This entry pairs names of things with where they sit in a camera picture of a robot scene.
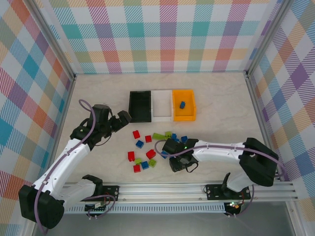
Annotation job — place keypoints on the long green lego brick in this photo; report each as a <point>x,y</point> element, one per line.
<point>158,135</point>

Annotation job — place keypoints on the small green lego brick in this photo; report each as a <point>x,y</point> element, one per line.
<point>138,161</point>
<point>152,162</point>
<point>168,134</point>

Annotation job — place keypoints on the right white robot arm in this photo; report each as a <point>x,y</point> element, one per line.
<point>216,153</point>

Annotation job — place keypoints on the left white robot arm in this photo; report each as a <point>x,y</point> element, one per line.
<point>61,162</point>

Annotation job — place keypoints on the small blue lego brick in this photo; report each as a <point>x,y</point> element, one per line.
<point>182,105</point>
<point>184,139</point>
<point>139,143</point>
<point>174,136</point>
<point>145,164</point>
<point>164,154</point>

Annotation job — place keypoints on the small red lego brick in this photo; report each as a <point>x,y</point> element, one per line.
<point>136,134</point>
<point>136,168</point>
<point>148,138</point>
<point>131,156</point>
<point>150,154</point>

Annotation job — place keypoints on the black rectangular container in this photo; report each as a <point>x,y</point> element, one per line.
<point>139,107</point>

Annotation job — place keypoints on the orange bin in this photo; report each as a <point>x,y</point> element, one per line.
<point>189,115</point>

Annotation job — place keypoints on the white rectangular container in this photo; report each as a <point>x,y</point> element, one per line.
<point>161,105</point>

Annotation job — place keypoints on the small circuit board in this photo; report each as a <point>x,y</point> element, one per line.
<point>233,205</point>
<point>97,206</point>

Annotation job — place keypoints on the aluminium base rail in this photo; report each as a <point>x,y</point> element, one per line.
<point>160,191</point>

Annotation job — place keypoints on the aluminium frame bar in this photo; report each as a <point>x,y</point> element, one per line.
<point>261,115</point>

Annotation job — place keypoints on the aluminium frame post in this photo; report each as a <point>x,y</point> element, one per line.
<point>53,39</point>
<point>268,37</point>

